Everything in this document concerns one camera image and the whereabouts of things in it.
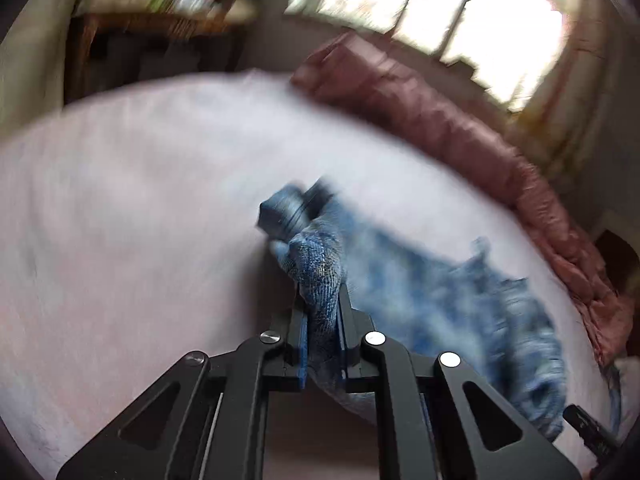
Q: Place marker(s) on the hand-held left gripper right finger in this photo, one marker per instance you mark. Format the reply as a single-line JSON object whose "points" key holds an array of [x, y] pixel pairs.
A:
{"points": [[344, 345]]}

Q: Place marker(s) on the pink duvet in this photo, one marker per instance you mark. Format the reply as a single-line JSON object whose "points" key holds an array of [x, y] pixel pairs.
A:
{"points": [[450, 125]]}

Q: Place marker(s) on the wooden headboard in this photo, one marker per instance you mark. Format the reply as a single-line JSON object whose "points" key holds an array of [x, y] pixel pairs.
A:
{"points": [[620, 260]]}

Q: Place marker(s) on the cream cabinet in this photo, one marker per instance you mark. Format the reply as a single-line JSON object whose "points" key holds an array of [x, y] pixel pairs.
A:
{"points": [[35, 60]]}

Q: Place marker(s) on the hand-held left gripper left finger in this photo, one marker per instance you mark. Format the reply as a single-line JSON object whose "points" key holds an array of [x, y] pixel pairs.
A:
{"points": [[301, 340]]}

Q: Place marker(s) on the white framed window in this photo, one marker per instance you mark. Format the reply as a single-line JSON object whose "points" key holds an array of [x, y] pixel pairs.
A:
{"points": [[450, 5]]}

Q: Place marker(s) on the bed with pink sheet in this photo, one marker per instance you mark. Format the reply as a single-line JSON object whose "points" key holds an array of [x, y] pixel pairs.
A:
{"points": [[125, 210]]}

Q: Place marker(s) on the carved wooden side table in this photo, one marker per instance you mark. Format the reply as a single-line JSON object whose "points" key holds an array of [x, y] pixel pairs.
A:
{"points": [[150, 25]]}

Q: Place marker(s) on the blue plaid shirt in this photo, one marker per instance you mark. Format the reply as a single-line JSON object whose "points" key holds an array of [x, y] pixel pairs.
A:
{"points": [[400, 300]]}

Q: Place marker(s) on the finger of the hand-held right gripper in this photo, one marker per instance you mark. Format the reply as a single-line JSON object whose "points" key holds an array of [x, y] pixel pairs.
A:
{"points": [[587, 427]]}

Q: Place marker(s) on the tree print curtain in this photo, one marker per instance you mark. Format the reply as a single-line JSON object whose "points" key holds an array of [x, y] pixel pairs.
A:
{"points": [[565, 100]]}

